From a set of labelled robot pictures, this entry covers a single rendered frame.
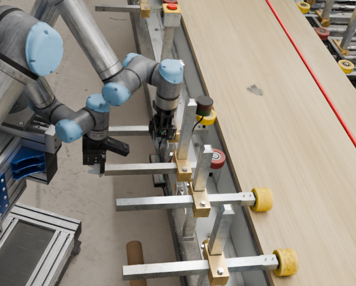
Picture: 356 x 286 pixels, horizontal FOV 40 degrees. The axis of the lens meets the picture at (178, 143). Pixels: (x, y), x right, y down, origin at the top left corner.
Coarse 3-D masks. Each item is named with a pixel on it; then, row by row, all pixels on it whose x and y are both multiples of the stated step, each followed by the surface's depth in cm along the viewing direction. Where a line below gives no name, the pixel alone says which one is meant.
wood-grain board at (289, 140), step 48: (192, 0) 278; (240, 0) 286; (288, 0) 294; (192, 48) 242; (240, 48) 246; (288, 48) 252; (240, 96) 216; (288, 96) 220; (336, 96) 225; (240, 144) 192; (288, 144) 196; (336, 144) 200; (288, 192) 176; (336, 192) 180; (288, 240) 160; (336, 240) 163
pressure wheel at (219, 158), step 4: (216, 152) 187; (220, 152) 186; (216, 156) 184; (220, 156) 185; (224, 156) 185; (212, 160) 183; (216, 160) 183; (220, 160) 183; (224, 160) 184; (212, 164) 183; (216, 164) 182; (220, 164) 183; (212, 168) 184; (216, 168) 184; (220, 168) 185
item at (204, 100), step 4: (200, 96) 172; (204, 96) 172; (208, 96) 172; (200, 100) 170; (204, 100) 170; (208, 100) 171; (212, 100) 171; (204, 104) 169; (208, 104) 169; (200, 120) 176; (196, 124) 178; (192, 132) 180
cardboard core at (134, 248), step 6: (126, 246) 252; (132, 246) 249; (138, 246) 250; (132, 252) 247; (138, 252) 247; (132, 258) 244; (138, 258) 244; (132, 264) 242; (138, 264) 241; (132, 282) 236; (138, 282) 234; (144, 282) 236
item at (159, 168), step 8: (112, 168) 180; (120, 168) 180; (128, 168) 181; (136, 168) 181; (144, 168) 182; (152, 168) 182; (160, 168) 183; (168, 168) 183; (176, 168) 184; (192, 168) 185
